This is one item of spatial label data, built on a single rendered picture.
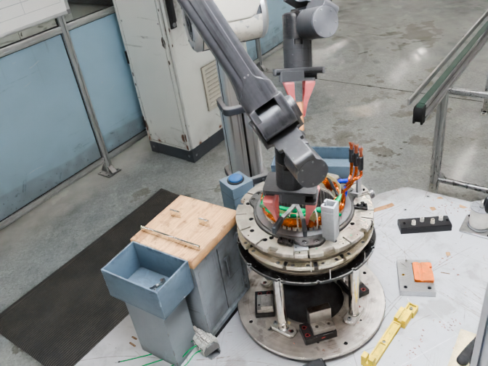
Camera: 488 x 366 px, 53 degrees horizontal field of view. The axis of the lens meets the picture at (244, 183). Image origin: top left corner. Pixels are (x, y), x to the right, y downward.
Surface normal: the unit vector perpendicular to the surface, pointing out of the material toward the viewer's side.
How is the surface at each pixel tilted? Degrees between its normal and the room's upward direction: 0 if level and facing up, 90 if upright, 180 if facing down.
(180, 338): 90
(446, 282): 0
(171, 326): 90
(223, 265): 90
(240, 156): 90
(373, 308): 0
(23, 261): 0
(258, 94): 75
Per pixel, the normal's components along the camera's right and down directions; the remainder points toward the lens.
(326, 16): 0.45, 0.19
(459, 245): -0.12, -0.83
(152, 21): -0.59, 0.51
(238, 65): 0.15, 0.29
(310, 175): 0.33, 0.52
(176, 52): 0.82, 0.23
